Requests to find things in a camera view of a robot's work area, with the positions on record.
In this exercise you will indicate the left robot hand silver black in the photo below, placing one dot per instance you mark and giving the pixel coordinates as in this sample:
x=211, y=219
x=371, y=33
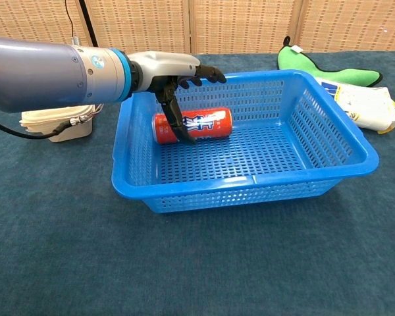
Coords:
x=164, y=66

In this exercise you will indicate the left robot arm grey-blue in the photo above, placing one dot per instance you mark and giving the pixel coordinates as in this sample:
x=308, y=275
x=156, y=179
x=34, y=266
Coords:
x=46, y=75

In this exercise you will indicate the blue perforated plastic basket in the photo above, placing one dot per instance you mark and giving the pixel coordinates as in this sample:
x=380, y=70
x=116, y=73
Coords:
x=250, y=191

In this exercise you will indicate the bamboo folding screen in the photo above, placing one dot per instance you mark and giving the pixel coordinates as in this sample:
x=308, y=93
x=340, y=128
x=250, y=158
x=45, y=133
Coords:
x=243, y=26

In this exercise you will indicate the orange soda can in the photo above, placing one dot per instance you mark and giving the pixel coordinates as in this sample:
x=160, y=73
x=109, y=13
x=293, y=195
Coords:
x=214, y=123

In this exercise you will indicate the beige lidded lunch box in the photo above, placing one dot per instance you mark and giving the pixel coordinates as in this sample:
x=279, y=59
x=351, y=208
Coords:
x=79, y=128

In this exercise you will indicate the white snack package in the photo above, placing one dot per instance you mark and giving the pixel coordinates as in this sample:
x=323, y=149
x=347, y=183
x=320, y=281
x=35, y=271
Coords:
x=365, y=105

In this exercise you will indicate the black tripod stand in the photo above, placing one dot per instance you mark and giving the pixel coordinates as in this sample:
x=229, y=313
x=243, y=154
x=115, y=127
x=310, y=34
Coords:
x=89, y=23

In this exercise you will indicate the teal table cover mat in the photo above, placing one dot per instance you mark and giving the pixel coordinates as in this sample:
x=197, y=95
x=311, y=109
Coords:
x=85, y=247

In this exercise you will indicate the green cloth with black trim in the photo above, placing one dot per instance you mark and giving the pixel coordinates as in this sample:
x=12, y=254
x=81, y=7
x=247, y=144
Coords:
x=299, y=64

